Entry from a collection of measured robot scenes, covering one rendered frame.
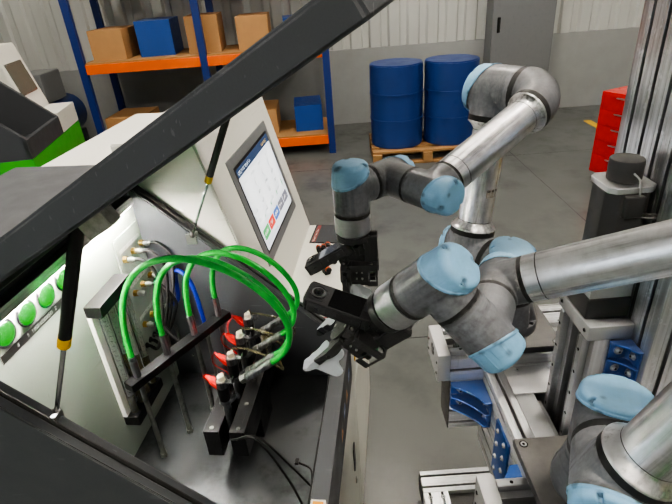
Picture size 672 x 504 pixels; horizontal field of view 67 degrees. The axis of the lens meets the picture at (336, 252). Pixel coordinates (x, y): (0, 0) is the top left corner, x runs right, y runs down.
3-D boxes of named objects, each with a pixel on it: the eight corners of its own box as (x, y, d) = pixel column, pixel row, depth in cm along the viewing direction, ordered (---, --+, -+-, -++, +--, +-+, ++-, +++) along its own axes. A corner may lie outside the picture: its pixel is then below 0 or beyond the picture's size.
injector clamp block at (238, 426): (253, 476, 124) (244, 432, 116) (214, 474, 125) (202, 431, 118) (281, 378, 153) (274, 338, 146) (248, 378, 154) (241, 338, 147)
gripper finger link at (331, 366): (323, 395, 88) (357, 365, 84) (295, 377, 86) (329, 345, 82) (325, 382, 91) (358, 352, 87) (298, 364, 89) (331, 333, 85)
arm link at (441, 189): (585, 110, 115) (445, 234, 97) (541, 103, 122) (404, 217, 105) (586, 60, 108) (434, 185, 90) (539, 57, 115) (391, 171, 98)
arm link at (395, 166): (430, 195, 108) (392, 210, 102) (393, 182, 116) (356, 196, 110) (430, 159, 104) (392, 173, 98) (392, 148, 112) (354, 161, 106)
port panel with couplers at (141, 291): (155, 344, 136) (124, 242, 122) (143, 344, 137) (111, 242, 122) (173, 315, 148) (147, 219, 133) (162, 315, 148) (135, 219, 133)
